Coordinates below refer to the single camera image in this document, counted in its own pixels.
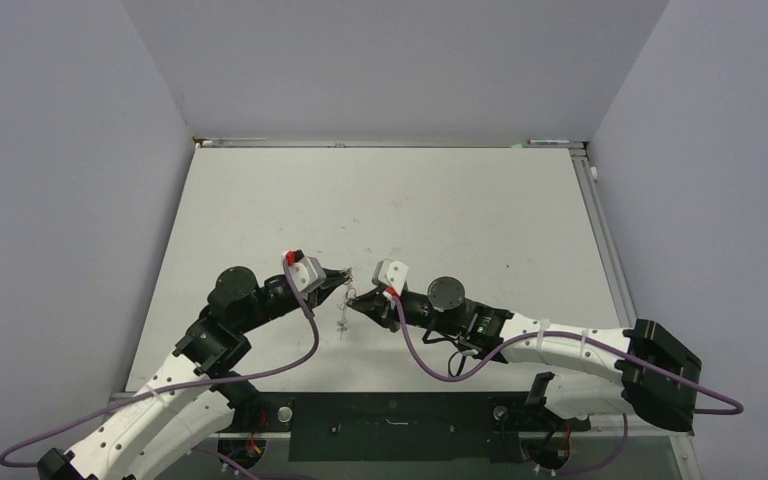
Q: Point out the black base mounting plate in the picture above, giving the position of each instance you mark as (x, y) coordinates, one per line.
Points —
(429, 426)

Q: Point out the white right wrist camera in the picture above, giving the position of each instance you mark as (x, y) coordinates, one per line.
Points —
(391, 274)

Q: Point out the aluminium frame rail back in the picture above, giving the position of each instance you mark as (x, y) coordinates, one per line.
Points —
(432, 143)

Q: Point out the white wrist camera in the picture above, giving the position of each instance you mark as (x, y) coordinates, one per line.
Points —
(306, 272)
(391, 274)

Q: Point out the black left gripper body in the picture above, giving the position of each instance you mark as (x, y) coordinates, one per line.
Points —
(277, 302)

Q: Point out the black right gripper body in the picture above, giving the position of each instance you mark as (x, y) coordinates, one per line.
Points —
(415, 308)

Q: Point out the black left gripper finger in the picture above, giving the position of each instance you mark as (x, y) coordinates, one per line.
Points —
(338, 275)
(320, 295)

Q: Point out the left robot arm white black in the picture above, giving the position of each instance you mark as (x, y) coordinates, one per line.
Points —
(203, 359)

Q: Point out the aluminium frame rail right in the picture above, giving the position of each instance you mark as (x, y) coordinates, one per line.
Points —
(617, 284)

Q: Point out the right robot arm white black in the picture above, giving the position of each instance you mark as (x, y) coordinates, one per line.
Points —
(643, 370)

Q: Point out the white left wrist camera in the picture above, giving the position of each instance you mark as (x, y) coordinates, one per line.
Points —
(306, 272)

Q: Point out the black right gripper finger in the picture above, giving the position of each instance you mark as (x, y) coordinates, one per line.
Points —
(386, 318)
(371, 301)

